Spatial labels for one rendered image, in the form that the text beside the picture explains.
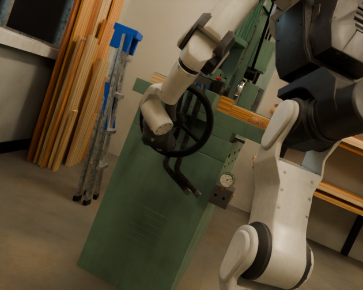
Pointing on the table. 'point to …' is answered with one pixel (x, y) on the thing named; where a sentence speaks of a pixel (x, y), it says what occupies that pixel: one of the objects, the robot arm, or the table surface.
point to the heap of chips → (257, 122)
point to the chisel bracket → (215, 75)
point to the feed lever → (250, 72)
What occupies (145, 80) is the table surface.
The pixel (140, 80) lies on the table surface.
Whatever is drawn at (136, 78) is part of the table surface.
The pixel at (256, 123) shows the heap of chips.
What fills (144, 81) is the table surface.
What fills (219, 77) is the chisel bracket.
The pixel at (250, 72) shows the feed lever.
